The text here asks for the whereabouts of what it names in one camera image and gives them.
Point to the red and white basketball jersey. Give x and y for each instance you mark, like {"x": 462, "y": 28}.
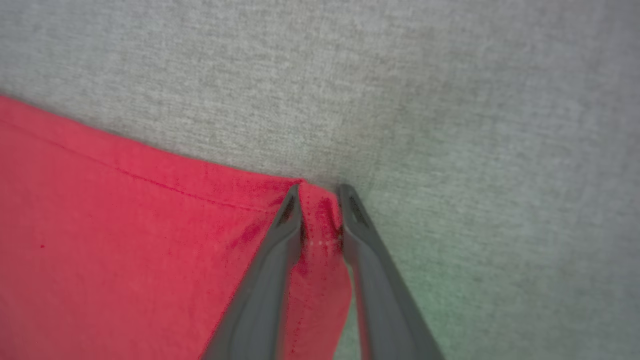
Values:
{"x": 100, "y": 240}

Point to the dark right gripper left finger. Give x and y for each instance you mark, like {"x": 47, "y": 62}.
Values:
{"x": 255, "y": 310}

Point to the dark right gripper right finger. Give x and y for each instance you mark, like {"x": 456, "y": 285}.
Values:
{"x": 385, "y": 310}

